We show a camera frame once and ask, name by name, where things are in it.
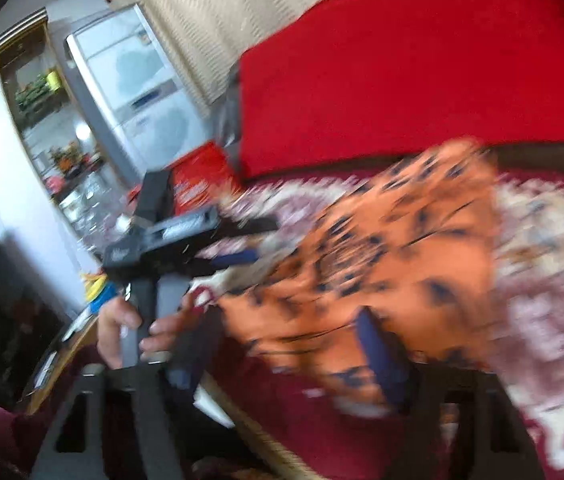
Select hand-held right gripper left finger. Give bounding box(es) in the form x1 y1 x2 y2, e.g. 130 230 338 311
29 304 229 480

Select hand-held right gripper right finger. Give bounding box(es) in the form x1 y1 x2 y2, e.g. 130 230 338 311
356 306 547 480

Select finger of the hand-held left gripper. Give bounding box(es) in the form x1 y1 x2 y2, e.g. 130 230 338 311
212 216 282 239
194 249 265 273

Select orange floral blouse brown collar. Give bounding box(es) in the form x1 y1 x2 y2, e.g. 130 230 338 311
218 139 502 410

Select person's left hand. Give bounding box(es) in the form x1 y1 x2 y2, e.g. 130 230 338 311
97 287 215 370

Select red gift box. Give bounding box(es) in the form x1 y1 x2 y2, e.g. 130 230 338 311
128 140 237 222

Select yellow and blue round container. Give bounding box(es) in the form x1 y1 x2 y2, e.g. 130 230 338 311
81 271 119 315

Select grey cloth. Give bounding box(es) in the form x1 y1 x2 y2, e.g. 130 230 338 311
214 72 243 163

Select orange artificial flowers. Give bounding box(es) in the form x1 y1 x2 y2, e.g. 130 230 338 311
48 141 89 177

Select wooden side table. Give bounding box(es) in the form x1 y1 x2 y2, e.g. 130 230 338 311
17 310 108 415

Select silver refrigerator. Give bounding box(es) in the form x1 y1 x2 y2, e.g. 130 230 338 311
63 3 211 188

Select black television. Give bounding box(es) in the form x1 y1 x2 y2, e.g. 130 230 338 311
0 206 72 413

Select glass display cabinet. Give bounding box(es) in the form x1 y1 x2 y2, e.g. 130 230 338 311
0 22 135 253

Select maroon white printed blanket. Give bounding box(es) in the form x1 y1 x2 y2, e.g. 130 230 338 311
189 166 564 480

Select green yellow plant ornament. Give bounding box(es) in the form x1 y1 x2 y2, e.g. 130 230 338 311
15 69 64 112

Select cream dotted curtain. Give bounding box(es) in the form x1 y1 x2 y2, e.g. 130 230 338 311
93 0 415 117

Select red cushion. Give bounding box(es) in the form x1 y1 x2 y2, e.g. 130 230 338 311
236 0 564 179

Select dark brown sofa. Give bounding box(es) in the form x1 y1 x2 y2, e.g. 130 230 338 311
492 142 564 177

